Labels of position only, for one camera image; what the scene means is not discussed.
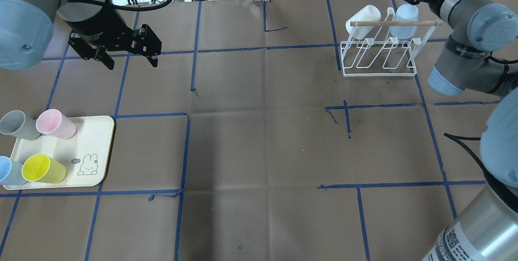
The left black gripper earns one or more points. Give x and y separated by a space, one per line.
98 25

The grey plastic cup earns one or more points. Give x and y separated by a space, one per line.
20 125

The white wire cup rack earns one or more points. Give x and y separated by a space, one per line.
391 47

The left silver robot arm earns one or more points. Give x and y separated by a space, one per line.
27 26

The cream plastic tray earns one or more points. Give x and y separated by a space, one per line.
85 155

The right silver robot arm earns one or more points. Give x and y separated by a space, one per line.
486 230

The white plastic cup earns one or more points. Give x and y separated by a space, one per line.
368 13

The yellow plastic cup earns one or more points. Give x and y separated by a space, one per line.
43 169

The pink plastic cup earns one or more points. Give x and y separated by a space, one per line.
53 123

